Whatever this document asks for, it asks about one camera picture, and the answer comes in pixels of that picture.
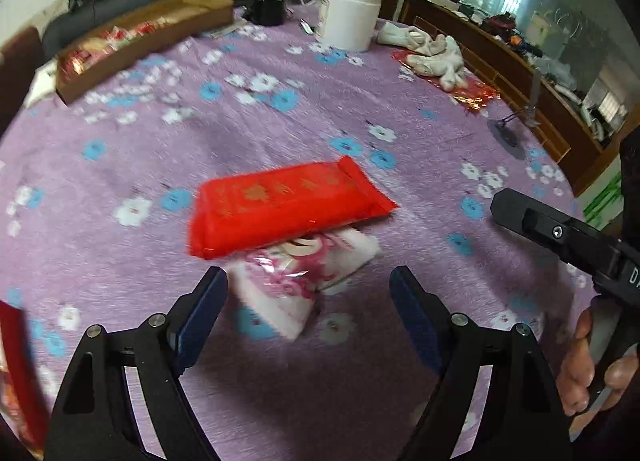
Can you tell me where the red foil packet under plush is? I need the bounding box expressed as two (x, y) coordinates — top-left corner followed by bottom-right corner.
(392, 50), (500, 113)

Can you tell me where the purple floral tablecloth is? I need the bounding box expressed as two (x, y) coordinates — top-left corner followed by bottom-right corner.
(1, 23), (592, 460)

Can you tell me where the small black pouch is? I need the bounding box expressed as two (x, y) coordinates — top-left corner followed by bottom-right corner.
(246, 0), (286, 26)

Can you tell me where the strawberry pink snack packet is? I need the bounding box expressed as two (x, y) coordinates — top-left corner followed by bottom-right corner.
(224, 227), (380, 341)

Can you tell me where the brown cardboard snack tray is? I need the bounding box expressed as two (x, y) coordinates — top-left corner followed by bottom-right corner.
(55, 0), (233, 104)

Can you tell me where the white notebook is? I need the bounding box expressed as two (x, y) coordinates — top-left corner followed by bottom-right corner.
(23, 59), (58, 109)

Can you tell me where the white plush toy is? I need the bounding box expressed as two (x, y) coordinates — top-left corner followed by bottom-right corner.
(376, 22), (468, 92)

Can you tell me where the black phone stand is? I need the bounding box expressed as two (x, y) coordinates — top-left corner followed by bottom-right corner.
(487, 67), (544, 161)

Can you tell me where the wooden sideboard cabinet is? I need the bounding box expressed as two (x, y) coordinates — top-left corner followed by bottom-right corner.
(400, 0), (617, 196)

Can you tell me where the person right hand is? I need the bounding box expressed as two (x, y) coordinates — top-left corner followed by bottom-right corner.
(556, 309), (639, 421)

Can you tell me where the long red snack pack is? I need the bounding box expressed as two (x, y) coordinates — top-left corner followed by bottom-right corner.
(189, 156), (398, 259)

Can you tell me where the white plastic jar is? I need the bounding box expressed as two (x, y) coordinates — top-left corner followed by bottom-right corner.
(316, 0), (382, 52)

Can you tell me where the brown armchair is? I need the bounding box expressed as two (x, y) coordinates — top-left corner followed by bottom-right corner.
(0, 26), (43, 135)

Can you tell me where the red tray white inside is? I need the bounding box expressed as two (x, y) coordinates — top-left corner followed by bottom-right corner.
(1, 302), (49, 460)

